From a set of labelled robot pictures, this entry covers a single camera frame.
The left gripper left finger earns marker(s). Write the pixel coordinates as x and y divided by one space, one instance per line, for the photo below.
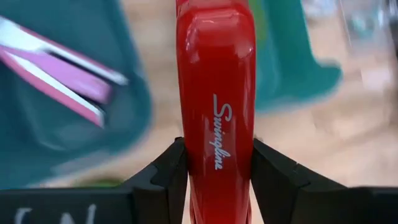
140 202

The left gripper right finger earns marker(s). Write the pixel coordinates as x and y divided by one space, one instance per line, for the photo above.
295 202

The red stapler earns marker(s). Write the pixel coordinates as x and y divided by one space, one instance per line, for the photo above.
217 77

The pink and white stapler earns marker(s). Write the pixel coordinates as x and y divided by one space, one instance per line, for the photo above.
62 71

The dark teal plastic bin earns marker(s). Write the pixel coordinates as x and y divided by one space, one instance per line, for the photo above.
46 140

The clear plastic container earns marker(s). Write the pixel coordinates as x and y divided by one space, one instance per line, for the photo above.
357 28

